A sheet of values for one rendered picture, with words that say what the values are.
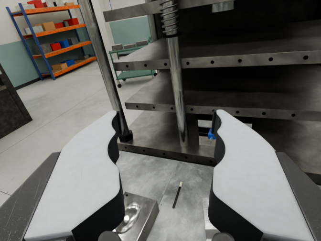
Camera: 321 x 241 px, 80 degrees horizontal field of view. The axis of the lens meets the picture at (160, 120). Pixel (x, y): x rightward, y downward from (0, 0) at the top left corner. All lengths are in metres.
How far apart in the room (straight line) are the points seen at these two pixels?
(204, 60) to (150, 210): 0.67
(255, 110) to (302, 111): 0.18
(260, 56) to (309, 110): 0.32
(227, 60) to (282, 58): 0.21
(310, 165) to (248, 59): 0.57
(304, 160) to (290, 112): 0.26
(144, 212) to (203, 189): 0.28
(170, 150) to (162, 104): 0.27
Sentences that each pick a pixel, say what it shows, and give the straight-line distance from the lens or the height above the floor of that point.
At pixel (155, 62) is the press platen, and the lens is 1.02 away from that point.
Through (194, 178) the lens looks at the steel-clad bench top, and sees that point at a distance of 0.97.
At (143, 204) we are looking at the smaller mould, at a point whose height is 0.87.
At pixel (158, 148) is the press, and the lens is 1.18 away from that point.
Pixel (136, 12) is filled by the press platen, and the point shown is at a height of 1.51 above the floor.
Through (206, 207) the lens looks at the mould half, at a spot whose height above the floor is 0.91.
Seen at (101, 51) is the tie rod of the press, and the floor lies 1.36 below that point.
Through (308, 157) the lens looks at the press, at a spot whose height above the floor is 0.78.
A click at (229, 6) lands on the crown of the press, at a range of 1.17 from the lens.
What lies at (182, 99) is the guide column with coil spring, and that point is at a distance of 1.00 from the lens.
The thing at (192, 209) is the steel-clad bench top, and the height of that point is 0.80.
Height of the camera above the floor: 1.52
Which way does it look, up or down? 30 degrees down
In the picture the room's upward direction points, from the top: 11 degrees counter-clockwise
